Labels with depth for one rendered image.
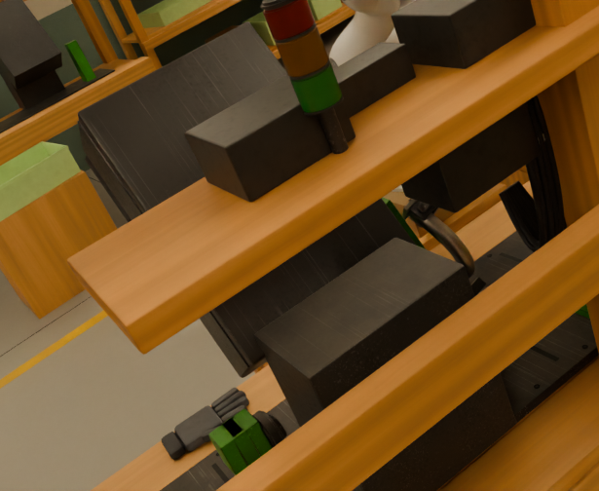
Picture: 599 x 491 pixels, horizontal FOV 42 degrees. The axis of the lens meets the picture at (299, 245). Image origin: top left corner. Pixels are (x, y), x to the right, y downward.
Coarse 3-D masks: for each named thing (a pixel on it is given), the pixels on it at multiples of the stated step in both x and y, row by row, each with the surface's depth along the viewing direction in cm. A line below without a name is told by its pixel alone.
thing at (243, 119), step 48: (432, 0) 107; (480, 0) 100; (528, 0) 104; (432, 48) 105; (480, 48) 102; (288, 96) 95; (192, 144) 98; (240, 144) 88; (288, 144) 92; (240, 192) 92
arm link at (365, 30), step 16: (352, 0) 164; (368, 0) 165; (384, 0) 173; (368, 16) 176; (384, 16) 175; (352, 32) 190; (368, 32) 183; (384, 32) 183; (336, 48) 197; (352, 48) 192; (368, 48) 189; (336, 64) 199
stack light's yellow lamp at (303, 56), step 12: (312, 36) 86; (288, 48) 86; (300, 48) 86; (312, 48) 86; (324, 48) 88; (288, 60) 87; (300, 60) 87; (312, 60) 87; (324, 60) 88; (288, 72) 89; (300, 72) 88; (312, 72) 88
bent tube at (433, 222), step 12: (408, 204) 138; (432, 216) 139; (432, 228) 139; (444, 228) 138; (444, 240) 138; (456, 240) 138; (456, 252) 139; (468, 252) 140; (468, 264) 140; (468, 276) 144
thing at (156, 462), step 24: (528, 192) 197; (480, 216) 196; (504, 216) 192; (480, 240) 187; (264, 384) 171; (264, 408) 164; (144, 456) 165; (168, 456) 162; (192, 456) 160; (120, 480) 162; (144, 480) 159; (168, 480) 156
